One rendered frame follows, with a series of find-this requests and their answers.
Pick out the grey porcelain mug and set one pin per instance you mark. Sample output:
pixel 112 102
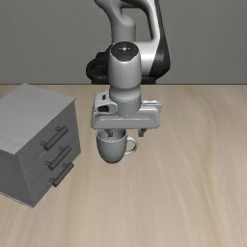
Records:
pixel 112 148

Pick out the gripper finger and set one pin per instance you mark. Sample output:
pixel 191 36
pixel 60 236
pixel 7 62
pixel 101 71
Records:
pixel 142 131
pixel 110 132

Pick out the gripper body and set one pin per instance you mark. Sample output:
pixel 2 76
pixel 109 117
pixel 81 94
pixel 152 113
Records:
pixel 125 119

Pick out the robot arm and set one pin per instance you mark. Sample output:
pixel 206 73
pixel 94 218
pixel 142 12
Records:
pixel 127 69

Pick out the grey cabinet with drawers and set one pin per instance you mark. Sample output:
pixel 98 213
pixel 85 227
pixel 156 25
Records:
pixel 33 141

